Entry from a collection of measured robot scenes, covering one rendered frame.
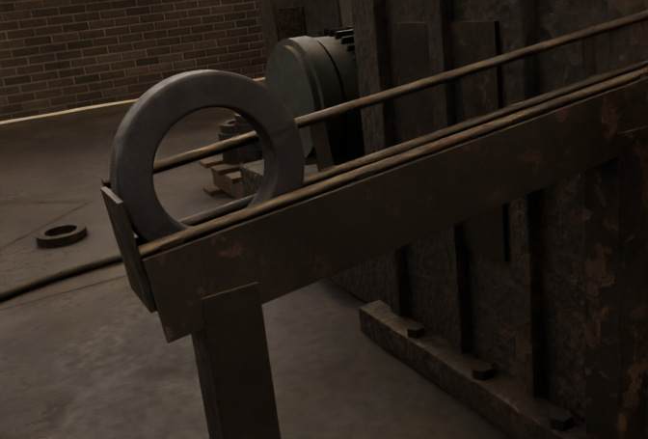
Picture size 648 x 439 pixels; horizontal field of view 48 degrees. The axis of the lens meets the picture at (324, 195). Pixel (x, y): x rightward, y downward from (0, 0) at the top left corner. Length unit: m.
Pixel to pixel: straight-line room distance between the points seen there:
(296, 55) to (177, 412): 1.03
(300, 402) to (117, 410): 0.40
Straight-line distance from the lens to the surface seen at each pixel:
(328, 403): 1.54
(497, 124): 0.84
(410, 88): 0.86
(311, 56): 2.07
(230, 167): 3.02
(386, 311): 1.73
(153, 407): 1.64
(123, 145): 0.67
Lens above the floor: 0.81
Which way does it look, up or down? 16 degrees down
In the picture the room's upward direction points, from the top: 6 degrees counter-clockwise
